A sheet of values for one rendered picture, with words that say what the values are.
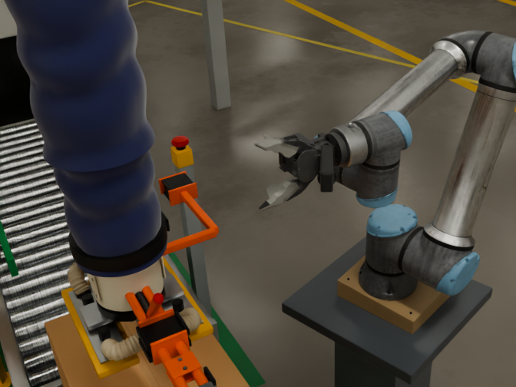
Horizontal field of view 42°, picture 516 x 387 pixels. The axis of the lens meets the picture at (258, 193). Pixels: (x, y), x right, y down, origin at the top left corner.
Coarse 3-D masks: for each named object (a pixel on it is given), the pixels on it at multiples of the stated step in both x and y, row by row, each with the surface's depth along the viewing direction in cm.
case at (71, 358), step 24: (48, 336) 194; (72, 336) 191; (72, 360) 183; (144, 360) 182; (216, 360) 180; (72, 384) 176; (96, 384) 175; (120, 384) 175; (144, 384) 174; (168, 384) 174; (192, 384) 173; (240, 384) 172
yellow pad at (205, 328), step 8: (168, 264) 186; (168, 272) 182; (184, 288) 177; (184, 296) 174; (168, 304) 171; (176, 304) 167; (184, 304) 171; (192, 304) 172; (200, 312) 169; (200, 328) 164; (208, 328) 164; (192, 336) 162; (200, 336) 164
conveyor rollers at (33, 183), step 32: (32, 128) 398; (0, 160) 368; (32, 160) 367; (0, 192) 339; (32, 192) 337; (32, 224) 314; (64, 224) 312; (0, 256) 294; (32, 256) 292; (64, 256) 290; (32, 288) 277; (64, 288) 274; (32, 352) 248; (32, 384) 231
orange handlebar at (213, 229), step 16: (192, 208) 188; (208, 224) 180; (176, 240) 174; (192, 240) 175; (144, 288) 159; (160, 352) 142; (192, 352) 140; (176, 368) 137; (192, 368) 137; (176, 384) 135
